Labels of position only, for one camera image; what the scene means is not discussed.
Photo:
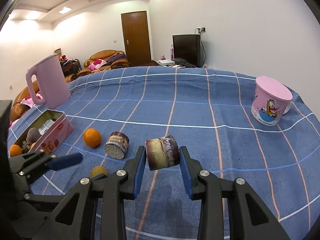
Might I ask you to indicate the low tv cabinet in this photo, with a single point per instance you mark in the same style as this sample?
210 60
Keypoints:
176 63

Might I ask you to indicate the brown wooden door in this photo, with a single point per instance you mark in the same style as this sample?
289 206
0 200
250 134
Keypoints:
136 38

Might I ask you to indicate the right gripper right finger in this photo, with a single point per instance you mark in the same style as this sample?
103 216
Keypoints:
249 217

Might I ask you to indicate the small orange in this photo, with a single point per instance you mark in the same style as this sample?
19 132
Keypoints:
92 137

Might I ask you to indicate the orange leather long sofa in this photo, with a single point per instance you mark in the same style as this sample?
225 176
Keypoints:
19 106

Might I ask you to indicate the pink floral cushion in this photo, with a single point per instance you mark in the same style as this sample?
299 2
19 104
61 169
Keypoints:
97 64

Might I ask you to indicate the wall power socket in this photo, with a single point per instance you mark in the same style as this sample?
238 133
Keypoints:
201 30

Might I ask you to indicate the pink metal tin box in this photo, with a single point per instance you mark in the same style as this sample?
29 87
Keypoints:
53 137

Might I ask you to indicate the pink electric kettle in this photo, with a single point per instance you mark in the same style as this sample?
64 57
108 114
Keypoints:
51 82

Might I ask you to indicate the dark brown mangosteen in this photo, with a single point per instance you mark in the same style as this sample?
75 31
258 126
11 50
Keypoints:
26 146

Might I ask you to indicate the pink cartoon mug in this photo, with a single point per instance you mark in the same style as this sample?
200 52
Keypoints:
271 100

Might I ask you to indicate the purple passion fruit with stem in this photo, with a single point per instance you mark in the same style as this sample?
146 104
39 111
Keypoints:
33 135

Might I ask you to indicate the large orange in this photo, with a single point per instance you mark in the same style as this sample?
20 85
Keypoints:
15 150

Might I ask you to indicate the printed paper in tin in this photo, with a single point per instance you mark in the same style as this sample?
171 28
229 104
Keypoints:
47 125

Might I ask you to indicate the black television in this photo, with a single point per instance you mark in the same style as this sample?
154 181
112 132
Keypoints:
187 49

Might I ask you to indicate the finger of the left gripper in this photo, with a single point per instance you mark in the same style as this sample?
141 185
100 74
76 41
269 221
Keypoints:
59 163
26 163

